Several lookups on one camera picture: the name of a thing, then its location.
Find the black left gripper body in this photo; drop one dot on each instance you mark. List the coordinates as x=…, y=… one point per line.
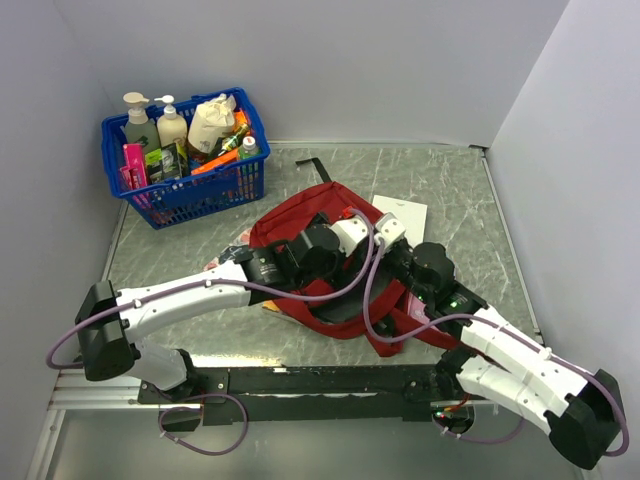
x=333, y=274

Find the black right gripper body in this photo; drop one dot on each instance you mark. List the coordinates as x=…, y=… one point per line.
x=400, y=260

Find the Jane Eyre book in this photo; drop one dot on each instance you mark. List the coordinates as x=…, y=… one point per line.
x=271, y=308

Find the red backpack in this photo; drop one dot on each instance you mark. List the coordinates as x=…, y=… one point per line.
x=359, y=299

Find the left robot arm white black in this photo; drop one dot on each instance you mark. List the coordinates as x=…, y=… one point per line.
x=114, y=326

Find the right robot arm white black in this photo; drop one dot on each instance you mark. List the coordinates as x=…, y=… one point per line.
x=580, y=411

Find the beige cloth bag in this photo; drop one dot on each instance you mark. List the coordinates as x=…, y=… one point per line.
x=212, y=120

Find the pink pencil case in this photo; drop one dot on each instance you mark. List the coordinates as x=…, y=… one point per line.
x=416, y=310

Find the white book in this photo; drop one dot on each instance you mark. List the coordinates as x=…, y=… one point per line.
x=412, y=215

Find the Little Women book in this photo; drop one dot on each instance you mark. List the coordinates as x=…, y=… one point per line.
x=237, y=246

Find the green glass bottle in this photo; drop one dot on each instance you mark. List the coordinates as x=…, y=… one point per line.
x=235, y=139

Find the dark green box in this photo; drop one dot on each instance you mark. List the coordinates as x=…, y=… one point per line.
x=167, y=163

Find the cream pump bottle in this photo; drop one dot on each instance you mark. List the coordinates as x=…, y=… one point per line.
x=172, y=127

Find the pink box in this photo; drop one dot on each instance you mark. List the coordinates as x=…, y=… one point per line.
x=133, y=172

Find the grey-green pump bottle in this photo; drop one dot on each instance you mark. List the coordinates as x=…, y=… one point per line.
x=139, y=129

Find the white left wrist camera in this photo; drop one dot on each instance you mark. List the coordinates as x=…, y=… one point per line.
x=351, y=233

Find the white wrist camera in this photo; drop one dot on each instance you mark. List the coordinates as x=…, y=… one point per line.
x=351, y=233
x=388, y=230

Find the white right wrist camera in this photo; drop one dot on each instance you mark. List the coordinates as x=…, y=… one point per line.
x=388, y=230

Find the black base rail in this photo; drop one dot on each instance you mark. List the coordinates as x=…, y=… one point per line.
x=408, y=392

